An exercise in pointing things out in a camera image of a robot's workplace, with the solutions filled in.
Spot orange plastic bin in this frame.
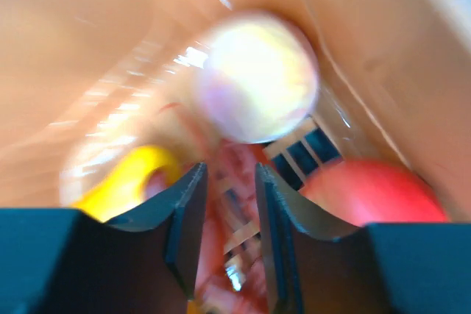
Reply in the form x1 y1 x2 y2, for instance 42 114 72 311
1 0 470 221

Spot yellow toy bell pepper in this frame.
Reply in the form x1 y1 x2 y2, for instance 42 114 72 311
71 145 183 222

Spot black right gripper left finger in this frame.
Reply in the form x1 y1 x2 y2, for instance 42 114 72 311
1 163 208 313

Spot red toy lobster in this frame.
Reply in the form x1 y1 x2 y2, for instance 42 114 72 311
157 102 272 314

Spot red toy apple upper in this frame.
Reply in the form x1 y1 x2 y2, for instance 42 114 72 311
300 159 449 226

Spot toy peach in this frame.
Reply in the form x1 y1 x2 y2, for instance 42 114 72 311
194 12 320 144

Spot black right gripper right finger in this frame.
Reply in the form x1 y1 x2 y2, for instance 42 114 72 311
255 165 470 313

